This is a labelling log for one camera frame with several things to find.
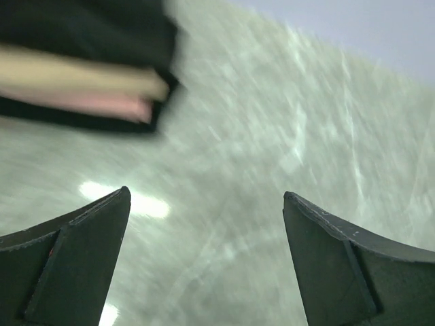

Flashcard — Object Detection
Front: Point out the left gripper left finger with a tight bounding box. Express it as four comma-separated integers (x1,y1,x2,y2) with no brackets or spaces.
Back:
1,187,131,326

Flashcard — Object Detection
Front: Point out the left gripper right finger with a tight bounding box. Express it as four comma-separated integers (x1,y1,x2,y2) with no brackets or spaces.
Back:
283,192,434,326

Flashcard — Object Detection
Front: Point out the black t-shirt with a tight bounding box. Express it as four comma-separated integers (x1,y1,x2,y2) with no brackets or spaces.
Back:
1,97,171,134
1,0,177,78

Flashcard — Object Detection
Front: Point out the folded black t-shirt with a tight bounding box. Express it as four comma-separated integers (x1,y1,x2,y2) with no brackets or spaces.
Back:
1,97,171,134

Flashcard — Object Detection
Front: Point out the folded pink t-shirt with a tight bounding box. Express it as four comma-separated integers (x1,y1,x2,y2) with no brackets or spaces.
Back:
1,90,152,123

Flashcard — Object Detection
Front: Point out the folded beige t-shirt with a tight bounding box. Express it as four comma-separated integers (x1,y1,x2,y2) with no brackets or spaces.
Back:
1,43,169,100

